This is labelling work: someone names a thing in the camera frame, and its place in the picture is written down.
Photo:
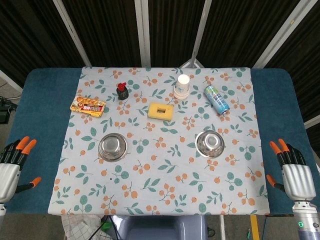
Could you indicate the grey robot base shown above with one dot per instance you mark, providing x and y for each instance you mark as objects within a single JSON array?
[{"x": 160, "y": 227}]

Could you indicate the black power strip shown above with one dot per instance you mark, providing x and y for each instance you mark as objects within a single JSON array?
[{"x": 5, "y": 110}]

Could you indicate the metal bowl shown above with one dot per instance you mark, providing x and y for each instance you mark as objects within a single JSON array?
[
  {"x": 112, "y": 147},
  {"x": 209, "y": 144}
]

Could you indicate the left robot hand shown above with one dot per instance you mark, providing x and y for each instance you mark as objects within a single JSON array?
[{"x": 10, "y": 172}]

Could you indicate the yellow snack box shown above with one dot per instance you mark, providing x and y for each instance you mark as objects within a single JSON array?
[{"x": 87, "y": 106}]

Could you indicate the blue drink can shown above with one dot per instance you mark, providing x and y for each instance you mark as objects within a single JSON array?
[{"x": 216, "y": 98}]

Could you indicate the grey tripod stand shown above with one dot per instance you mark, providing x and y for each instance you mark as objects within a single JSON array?
[{"x": 192, "y": 61}]

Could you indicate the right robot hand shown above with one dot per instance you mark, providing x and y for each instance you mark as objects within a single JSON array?
[{"x": 298, "y": 178}]

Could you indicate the floral tablecloth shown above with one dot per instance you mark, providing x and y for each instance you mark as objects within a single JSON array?
[{"x": 160, "y": 175}]

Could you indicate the teal table cover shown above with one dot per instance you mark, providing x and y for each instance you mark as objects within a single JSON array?
[{"x": 45, "y": 100}]

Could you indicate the white frame post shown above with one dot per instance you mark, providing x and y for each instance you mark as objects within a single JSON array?
[
  {"x": 202, "y": 25},
  {"x": 143, "y": 32},
  {"x": 312, "y": 120},
  {"x": 72, "y": 32},
  {"x": 282, "y": 32},
  {"x": 11, "y": 80}
]

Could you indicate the yellow sponge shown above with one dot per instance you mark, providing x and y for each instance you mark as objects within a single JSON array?
[{"x": 153, "y": 111}]

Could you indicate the black bottle red cap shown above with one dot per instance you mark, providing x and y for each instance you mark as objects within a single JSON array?
[{"x": 123, "y": 94}]

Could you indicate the stack of paper cups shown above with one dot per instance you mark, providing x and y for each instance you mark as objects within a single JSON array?
[{"x": 181, "y": 87}]

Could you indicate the white checked cloth bag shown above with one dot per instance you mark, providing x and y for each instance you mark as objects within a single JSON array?
[{"x": 75, "y": 227}]

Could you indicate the white table leg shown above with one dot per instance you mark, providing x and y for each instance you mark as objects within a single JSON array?
[{"x": 222, "y": 227}]

